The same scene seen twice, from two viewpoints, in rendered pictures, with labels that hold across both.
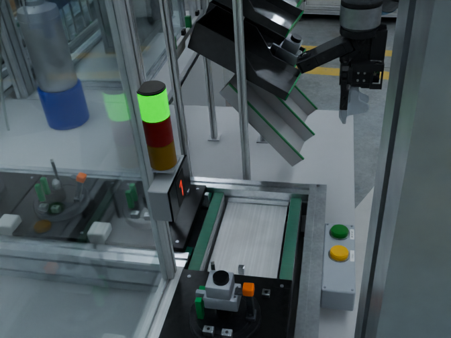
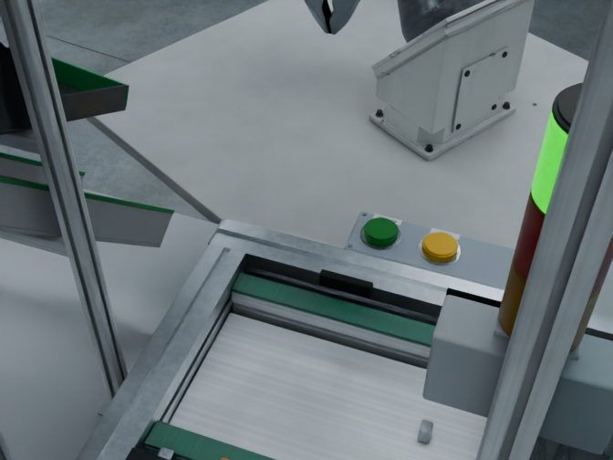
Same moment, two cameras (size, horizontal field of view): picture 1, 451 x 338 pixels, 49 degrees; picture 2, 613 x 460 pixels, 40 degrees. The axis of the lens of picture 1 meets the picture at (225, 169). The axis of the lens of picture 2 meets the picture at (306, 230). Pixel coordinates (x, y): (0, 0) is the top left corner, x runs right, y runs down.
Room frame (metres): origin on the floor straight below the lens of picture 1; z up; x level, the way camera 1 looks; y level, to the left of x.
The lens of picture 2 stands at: (0.87, 0.44, 1.65)
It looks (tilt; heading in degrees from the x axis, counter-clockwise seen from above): 45 degrees down; 275
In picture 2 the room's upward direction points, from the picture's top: 1 degrees clockwise
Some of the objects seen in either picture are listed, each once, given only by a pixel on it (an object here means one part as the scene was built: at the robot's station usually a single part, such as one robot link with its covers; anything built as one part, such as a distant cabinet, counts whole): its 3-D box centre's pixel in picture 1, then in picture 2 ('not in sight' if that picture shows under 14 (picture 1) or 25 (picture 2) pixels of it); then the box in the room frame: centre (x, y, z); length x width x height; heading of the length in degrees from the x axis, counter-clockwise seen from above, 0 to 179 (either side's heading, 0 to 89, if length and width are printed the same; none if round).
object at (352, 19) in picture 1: (360, 15); not in sight; (0.91, -0.28, 1.45); 0.08 x 0.08 x 0.05
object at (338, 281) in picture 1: (338, 263); (436, 267); (0.78, -0.24, 0.93); 0.21 x 0.07 x 0.06; 166
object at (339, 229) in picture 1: (339, 232); (380, 234); (0.85, -0.25, 0.96); 0.04 x 0.04 x 0.02
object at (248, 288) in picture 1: (245, 299); not in sight; (0.61, -0.02, 1.04); 0.04 x 0.02 x 0.08; 76
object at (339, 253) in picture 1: (339, 253); (439, 249); (0.78, -0.24, 0.96); 0.04 x 0.04 x 0.02
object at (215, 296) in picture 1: (217, 288); not in sight; (0.63, 0.03, 1.06); 0.08 x 0.04 x 0.07; 75
